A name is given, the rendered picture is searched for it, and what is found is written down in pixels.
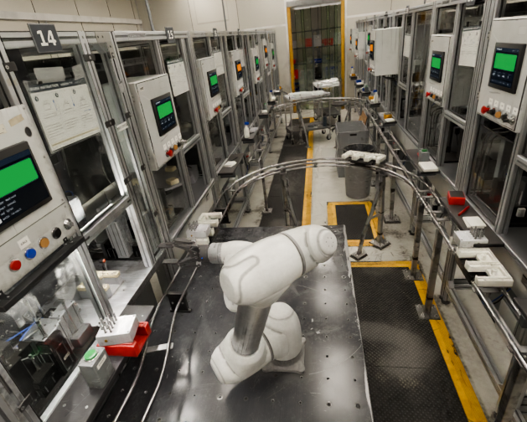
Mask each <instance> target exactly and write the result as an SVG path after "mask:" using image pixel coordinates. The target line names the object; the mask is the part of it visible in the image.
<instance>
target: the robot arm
mask: <svg viewBox="0 0 527 422"><path fill-rule="evenodd" d="M187 244H191V245H187ZM192 245H194V246H192ZM173 247H177V248H180V249H182V250H187V252H189V253H190V256H189V257H188V258H185V259H183V260H179V259H165V260H164V262H163V264H164V265H167V264H172V265H176V266H177V267H179V266H180V269H186V268H191V267H200V266H201V264H202V263H201V261H203V262H210V263H212V264H224V265H223V267H222V268H221V271H220V285H221V288H222V290H223V292H224V299H225V304H226V307H227V308H228V309H229V310H230V311H232V312H236V318H235V327H234V328H233V329H231V330H230V331H229V333H228V334H227V336H226V337H225V339H224V340H223V341H222V343H221V344H220V345H219V346H218V347H217V348H216V349H215V350H214V352H213V354H212V356H211V360H210V364H211V367H212V369H213V370H214V373H215V375H216V376H217V378H218V380H219V381H220V382H221V383H225V384H233V383H239V382H241V381H243V380H245V379H247V378H249V377H250V376H251V375H253V374H254V373H256V372H257V371H259V370H260V369H262V371H263V372H265V373H267V372H271V371H274V372H290V373H299V374H304V373H305V367H304V347H305V344H306V338H305V337H302V331H301V325H300V321H299V319H298V316H297V313H296V312H295V311H294V310H293V309H292V308H291V307H290V306H289V305H288V304H286V303H283V302H276V301H277V300H278V298H279V297H280V296H281V295H282V294H283V292H284V291H285V290H286V289H287V288H288V287H289V286H290V284H291V283H293V281H295V280H296V279H298V278H299V277H301V276H302V275H305V274H306V273H308V272H309V271H310V270H312V269H314V268H315V267H317V266H318V264H319V263H324V262H326V261H327V260H329V259H330V258H331V257H332V256H333V255H334V254H335V252H336V249H337V239H336V237H335V235H334V234H333V233H332V232H331V230H329V229H327V228H325V227H323V226H320V225H316V224H311V225H305V226H301V227H296V228H295V229H289V230H287V231H283V232H281V233H279V234H275V235H272V236H270V237H266V238H264V239H261V240H259V241H256V242H255V243H251V242H246V241H239V240H236V241H229V242H226V243H211V244H202V245H198V244H196V239H181V238H174V240H173V242H167V243H160V244H159V246H158V248H173ZM193 260H196V261H195V262H190V261H193ZM187 262H190V263H187ZM275 302H276V303H275Z"/></svg>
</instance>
